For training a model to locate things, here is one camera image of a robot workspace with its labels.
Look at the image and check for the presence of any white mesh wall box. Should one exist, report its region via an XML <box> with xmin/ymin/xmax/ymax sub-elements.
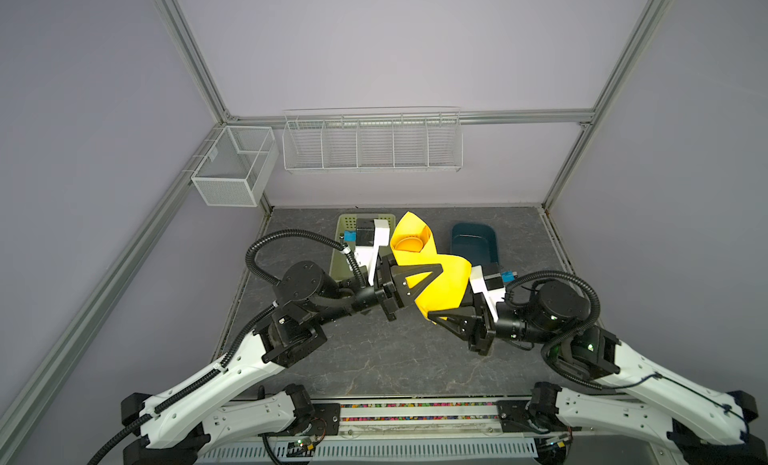
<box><xmin>192</xmin><ymin>126</ymin><xmax>279</xmax><ymax>208</ymax></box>

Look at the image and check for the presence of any green plastic basket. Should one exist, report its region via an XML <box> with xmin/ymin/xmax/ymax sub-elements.
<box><xmin>328</xmin><ymin>212</ymin><xmax>398</xmax><ymax>286</ymax></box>

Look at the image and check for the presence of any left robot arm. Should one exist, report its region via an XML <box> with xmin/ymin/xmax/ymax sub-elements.
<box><xmin>89</xmin><ymin>229</ymin><xmax>448</xmax><ymax>464</ymax></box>

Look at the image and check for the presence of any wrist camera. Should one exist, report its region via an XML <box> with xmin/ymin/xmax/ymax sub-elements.
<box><xmin>342</xmin><ymin>217</ymin><xmax>390</xmax><ymax>285</ymax></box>
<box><xmin>469</xmin><ymin>263</ymin><xmax>517</xmax><ymax>323</ymax></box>

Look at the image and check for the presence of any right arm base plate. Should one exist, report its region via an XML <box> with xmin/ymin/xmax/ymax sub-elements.
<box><xmin>496</xmin><ymin>400</ymin><xmax>569</xmax><ymax>435</ymax></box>

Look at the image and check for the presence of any white wire wall rack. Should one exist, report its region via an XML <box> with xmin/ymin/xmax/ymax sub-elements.
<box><xmin>283</xmin><ymin>106</ymin><xmax>464</xmax><ymax>173</ymax></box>

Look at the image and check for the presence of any yellow paper napkin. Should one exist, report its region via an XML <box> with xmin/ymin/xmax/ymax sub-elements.
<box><xmin>390</xmin><ymin>212</ymin><xmax>472</xmax><ymax>319</ymax></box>

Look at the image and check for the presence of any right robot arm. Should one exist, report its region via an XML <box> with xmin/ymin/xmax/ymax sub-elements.
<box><xmin>416</xmin><ymin>270</ymin><xmax>767</xmax><ymax>464</ymax></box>

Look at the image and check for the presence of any teal plastic tray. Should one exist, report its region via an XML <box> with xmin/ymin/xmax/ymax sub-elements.
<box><xmin>450</xmin><ymin>223</ymin><xmax>500</xmax><ymax>266</ymax></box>

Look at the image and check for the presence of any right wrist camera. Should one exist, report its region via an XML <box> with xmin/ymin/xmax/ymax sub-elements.
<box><xmin>469</xmin><ymin>263</ymin><xmax>517</xmax><ymax>323</ymax></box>

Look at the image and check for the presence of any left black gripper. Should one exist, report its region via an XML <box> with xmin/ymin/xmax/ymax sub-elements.
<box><xmin>312</xmin><ymin>252</ymin><xmax>441</xmax><ymax>326</ymax></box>

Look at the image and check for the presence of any white vented cable duct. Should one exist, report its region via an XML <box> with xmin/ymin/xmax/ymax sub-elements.
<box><xmin>197</xmin><ymin>438</ymin><xmax>539</xmax><ymax>463</ymax></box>

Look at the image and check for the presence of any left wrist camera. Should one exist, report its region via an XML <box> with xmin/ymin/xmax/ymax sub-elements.
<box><xmin>342</xmin><ymin>217</ymin><xmax>390</xmax><ymax>285</ymax></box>

